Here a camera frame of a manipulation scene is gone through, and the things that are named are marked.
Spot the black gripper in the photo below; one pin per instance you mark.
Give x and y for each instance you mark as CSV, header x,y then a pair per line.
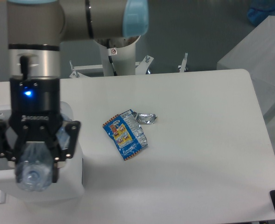
x,y
36,117

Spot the clear crushed plastic bottle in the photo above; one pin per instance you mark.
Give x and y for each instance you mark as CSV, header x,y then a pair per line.
x,y
34,170

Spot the blue foil snack wrapper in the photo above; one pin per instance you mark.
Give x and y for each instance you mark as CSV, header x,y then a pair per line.
x,y
126,131

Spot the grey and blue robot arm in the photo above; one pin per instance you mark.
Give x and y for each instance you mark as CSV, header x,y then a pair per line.
x,y
35,30

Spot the white plastic trash can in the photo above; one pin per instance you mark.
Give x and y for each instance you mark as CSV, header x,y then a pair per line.
x,y
69,184

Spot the blue cloth item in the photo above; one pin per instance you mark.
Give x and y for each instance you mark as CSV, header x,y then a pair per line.
x,y
259,10

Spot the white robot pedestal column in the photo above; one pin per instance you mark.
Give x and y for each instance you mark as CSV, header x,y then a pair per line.
x,y
120,48

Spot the white pedestal base frame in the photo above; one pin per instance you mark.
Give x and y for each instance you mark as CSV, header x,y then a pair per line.
x,y
113,68

